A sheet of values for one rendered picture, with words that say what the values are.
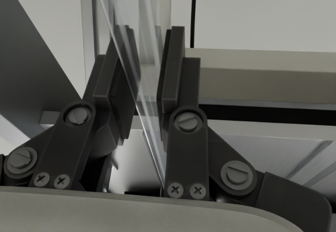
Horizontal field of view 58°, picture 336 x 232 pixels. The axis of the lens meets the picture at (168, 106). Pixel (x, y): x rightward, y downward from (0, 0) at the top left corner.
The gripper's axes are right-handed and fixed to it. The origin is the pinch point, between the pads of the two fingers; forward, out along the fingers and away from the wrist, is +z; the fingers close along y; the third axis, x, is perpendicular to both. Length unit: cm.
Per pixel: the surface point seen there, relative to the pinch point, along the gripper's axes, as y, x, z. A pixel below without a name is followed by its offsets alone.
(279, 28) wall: 47, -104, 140
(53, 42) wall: -90, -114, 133
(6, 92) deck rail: -8.1, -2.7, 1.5
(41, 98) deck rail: -8.1, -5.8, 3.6
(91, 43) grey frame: -12.9, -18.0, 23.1
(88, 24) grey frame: -13.2, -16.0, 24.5
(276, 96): 16.0, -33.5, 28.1
